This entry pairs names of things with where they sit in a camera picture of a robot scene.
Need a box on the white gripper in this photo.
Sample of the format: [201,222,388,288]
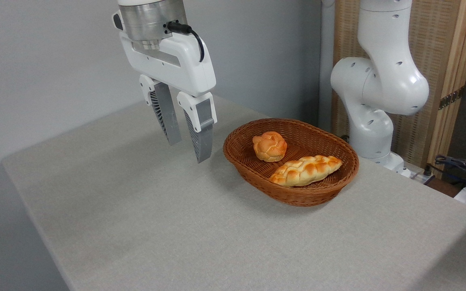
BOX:
[112,11,218,164]

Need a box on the round flower-shaped bread roll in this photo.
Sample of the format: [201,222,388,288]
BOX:
[252,131,288,162]

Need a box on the long braided bread loaf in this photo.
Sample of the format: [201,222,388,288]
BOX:
[269,155,343,187]

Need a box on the grey tablecloth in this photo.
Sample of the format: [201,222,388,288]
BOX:
[2,85,466,291]

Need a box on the brown wicker oval basket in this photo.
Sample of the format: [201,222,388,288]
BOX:
[223,118,360,207]

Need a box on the wooden bamboo folding screen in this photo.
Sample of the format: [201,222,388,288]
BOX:
[332,0,466,178]

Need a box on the metal screen hinge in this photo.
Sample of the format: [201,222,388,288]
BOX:
[438,87,464,110]

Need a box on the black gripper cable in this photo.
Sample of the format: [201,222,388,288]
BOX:
[166,21,205,63]

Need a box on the black cable bundle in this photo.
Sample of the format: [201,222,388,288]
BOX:
[433,155,466,190]

